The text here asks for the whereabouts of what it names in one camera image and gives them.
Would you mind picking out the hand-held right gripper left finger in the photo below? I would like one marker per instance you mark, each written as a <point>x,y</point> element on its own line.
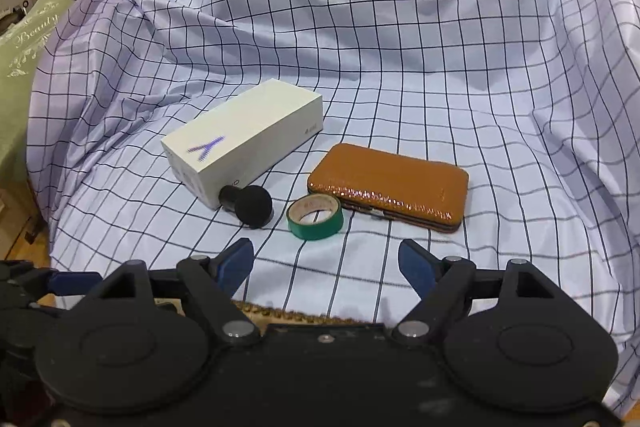
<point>237,264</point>

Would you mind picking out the black cylindrical gadget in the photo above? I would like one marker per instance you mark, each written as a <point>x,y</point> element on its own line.
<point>255,207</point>

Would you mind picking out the woven basket with floral lining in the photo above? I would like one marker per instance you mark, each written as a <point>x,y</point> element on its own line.
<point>300,316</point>

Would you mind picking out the green tape roll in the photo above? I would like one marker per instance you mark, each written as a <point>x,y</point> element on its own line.
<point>320,232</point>

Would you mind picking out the brown leather case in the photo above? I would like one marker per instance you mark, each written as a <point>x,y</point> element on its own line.
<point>390,174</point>

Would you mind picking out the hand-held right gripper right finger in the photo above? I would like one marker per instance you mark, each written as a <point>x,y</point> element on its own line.
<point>415,267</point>

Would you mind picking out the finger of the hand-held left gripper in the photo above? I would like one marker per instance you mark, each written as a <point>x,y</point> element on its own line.
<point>75,282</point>

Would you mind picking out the checked white bed sheet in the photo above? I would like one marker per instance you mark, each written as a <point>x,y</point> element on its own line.
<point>400,57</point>

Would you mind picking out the wooden bed frame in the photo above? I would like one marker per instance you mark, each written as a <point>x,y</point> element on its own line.
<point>12,207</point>

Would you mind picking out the white cardboard box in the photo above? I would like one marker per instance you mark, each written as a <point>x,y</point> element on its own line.
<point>240,132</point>

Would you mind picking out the green embroidered pillow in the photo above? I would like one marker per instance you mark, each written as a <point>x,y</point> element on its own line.
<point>25,72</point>

